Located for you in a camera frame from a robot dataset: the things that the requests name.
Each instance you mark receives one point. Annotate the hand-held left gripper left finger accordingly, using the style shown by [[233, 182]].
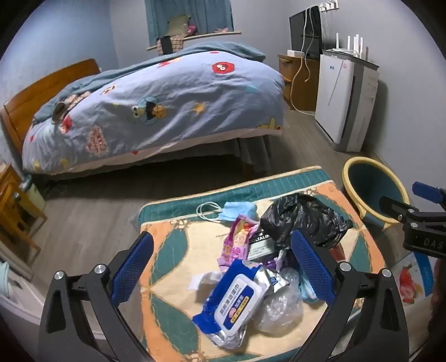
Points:
[[134, 264]]

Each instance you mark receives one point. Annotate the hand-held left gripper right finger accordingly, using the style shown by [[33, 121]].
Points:
[[312, 268]]

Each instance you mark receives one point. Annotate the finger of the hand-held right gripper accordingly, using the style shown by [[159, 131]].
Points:
[[393, 207], [427, 191]]

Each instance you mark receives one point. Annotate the light blue plastic wrapper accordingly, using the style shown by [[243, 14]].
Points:
[[308, 292]]

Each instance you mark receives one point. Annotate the teal bin with yellow rim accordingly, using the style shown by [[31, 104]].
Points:
[[372, 188]]

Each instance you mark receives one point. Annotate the purple wrapper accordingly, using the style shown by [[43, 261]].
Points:
[[284, 259]]

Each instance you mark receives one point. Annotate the silver foil packet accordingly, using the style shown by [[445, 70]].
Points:
[[270, 282]]

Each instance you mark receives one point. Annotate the black plastic bag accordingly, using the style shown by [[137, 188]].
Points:
[[303, 215]]

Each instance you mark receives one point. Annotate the clear plastic bag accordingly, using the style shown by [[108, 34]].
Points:
[[278, 309]]

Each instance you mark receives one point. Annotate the white and green box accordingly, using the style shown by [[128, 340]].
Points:
[[261, 249]]

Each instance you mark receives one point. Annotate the pink snack wrapper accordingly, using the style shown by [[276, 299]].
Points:
[[237, 240]]

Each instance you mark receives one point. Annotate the blue wet wipes packet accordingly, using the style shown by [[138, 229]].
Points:
[[230, 299]]

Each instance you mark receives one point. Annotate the patterned teal and orange mat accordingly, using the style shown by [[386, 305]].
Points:
[[174, 243]]

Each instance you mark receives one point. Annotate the strawberry printed box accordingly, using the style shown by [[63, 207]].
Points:
[[407, 282]]

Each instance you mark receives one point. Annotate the pale green container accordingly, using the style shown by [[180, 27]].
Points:
[[35, 195]]

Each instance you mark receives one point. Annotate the white air purifier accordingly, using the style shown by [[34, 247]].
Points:
[[334, 97]]

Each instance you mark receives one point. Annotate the wooden cabinet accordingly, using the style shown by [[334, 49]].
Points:
[[312, 94]]

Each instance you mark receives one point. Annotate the white router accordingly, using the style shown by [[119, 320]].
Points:
[[348, 52]]

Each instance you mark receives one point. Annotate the white power strip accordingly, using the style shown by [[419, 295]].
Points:
[[296, 53]]

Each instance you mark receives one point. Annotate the wooden bed headboard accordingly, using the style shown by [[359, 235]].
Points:
[[35, 94]]

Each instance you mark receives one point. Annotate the black television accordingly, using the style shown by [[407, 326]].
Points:
[[299, 31]]

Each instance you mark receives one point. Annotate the checkered cloth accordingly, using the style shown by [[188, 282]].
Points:
[[177, 43]]

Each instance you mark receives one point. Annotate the wooden window sill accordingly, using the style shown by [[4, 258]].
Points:
[[209, 34]]

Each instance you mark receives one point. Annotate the pink toy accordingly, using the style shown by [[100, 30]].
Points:
[[191, 29]]

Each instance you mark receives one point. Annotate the green plush toy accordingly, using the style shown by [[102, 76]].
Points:
[[177, 24]]

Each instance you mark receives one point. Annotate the teal curtain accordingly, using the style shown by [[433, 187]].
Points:
[[205, 14]]

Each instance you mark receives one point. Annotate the white wall hooks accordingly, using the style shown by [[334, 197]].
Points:
[[329, 5]]

